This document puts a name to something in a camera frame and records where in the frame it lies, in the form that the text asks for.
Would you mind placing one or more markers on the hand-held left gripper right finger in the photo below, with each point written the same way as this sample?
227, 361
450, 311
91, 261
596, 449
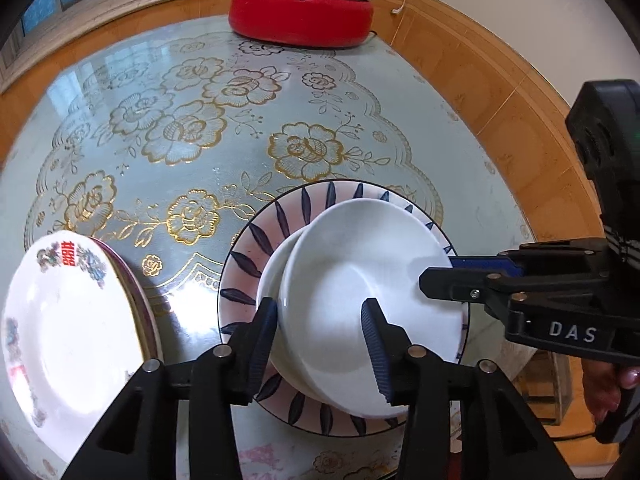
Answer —
375, 350

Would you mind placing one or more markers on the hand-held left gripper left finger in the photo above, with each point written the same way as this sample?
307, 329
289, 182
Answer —
262, 340

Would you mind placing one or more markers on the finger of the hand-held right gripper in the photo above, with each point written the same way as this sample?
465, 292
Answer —
485, 265
460, 282

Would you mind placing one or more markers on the plain white bowl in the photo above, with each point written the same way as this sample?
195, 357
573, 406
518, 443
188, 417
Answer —
272, 270

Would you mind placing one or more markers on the pink plate with blue leaves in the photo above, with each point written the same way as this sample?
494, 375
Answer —
250, 265

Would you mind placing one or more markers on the white bowl with figure print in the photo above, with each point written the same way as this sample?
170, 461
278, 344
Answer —
360, 270

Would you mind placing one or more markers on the pink rim plate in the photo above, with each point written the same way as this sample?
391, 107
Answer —
145, 305

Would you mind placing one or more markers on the white floral rim plate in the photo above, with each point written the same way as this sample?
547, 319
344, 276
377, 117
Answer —
70, 340

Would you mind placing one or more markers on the person's right hand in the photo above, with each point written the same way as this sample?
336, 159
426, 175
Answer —
600, 385

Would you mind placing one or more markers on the gold floral tablecloth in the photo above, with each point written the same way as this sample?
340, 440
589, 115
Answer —
200, 135

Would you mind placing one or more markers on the red electric pot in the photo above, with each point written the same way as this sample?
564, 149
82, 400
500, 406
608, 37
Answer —
300, 20

